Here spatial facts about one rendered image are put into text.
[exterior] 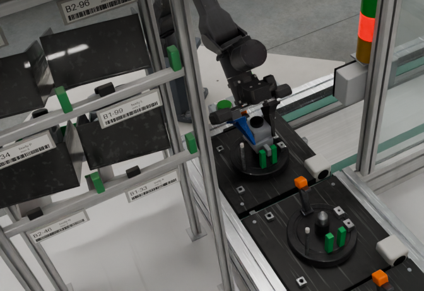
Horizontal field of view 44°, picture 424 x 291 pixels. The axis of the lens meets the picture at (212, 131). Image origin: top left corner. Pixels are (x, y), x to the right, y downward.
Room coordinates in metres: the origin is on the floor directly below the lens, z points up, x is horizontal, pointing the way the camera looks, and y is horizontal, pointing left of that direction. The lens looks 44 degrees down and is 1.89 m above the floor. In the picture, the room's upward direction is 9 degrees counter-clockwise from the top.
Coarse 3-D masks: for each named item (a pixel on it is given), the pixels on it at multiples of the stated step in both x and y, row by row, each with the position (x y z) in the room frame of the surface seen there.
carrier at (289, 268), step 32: (320, 192) 0.70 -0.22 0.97; (256, 224) 0.64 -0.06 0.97; (288, 224) 0.62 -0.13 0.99; (320, 224) 0.58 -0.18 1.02; (352, 224) 0.58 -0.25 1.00; (288, 256) 0.56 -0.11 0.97; (320, 256) 0.53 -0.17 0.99; (352, 256) 0.53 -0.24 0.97; (384, 256) 0.52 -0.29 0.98; (288, 288) 0.49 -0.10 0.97; (320, 288) 0.48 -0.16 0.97; (352, 288) 0.47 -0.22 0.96
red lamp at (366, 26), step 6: (360, 12) 0.79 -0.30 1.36; (360, 18) 0.78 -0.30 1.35; (366, 18) 0.77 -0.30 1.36; (372, 18) 0.76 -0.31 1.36; (360, 24) 0.78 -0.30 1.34; (366, 24) 0.77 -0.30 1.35; (372, 24) 0.76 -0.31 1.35; (360, 30) 0.78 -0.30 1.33; (366, 30) 0.77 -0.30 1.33; (372, 30) 0.76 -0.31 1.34; (360, 36) 0.78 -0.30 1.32; (366, 36) 0.77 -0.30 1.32; (372, 36) 0.76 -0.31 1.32
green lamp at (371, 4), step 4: (364, 0) 0.78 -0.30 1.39; (368, 0) 0.77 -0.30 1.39; (372, 0) 0.76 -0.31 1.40; (376, 0) 0.76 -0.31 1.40; (364, 4) 0.78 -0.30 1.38; (368, 4) 0.77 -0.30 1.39; (372, 4) 0.76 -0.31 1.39; (376, 4) 0.76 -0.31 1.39; (360, 8) 0.79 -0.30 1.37; (364, 8) 0.77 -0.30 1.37; (368, 8) 0.77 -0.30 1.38; (372, 8) 0.76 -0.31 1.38; (364, 12) 0.77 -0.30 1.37; (368, 12) 0.77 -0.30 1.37; (372, 12) 0.76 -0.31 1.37; (368, 16) 0.77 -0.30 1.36; (372, 16) 0.76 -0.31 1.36
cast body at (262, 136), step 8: (256, 120) 0.83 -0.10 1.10; (264, 120) 0.84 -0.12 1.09; (256, 128) 0.81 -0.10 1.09; (264, 128) 0.81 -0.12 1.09; (256, 136) 0.80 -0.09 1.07; (264, 136) 0.81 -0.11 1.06; (256, 144) 0.79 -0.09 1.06; (264, 144) 0.80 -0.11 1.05; (272, 144) 0.81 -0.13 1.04; (256, 152) 0.79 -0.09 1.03
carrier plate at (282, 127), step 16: (288, 128) 0.91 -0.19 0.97; (224, 144) 0.89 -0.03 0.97; (288, 144) 0.86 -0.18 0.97; (304, 144) 0.85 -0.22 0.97; (224, 160) 0.84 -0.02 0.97; (304, 160) 0.80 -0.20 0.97; (224, 176) 0.79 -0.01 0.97; (240, 176) 0.78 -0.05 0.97; (288, 176) 0.76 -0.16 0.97; (304, 176) 0.75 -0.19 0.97; (224, 192) 0.74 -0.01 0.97; (256, 192) 0.73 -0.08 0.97; (272, 192) 0.72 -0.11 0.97; (288, 192) 0.72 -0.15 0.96; (240, 208) 0.69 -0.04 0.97; (256, 208) 0.69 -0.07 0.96
